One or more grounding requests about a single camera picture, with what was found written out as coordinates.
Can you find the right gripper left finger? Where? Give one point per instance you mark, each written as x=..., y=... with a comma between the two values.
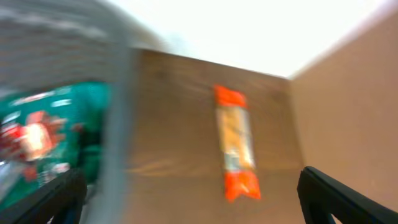
x=59, y=201

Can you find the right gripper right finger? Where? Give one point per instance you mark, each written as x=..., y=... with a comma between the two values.
x=323, y=198

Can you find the green Nescafe coffee bag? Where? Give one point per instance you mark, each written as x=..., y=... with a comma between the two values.
x=52, y=131

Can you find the grey plastic basket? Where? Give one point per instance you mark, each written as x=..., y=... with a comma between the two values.
x=49, y=44

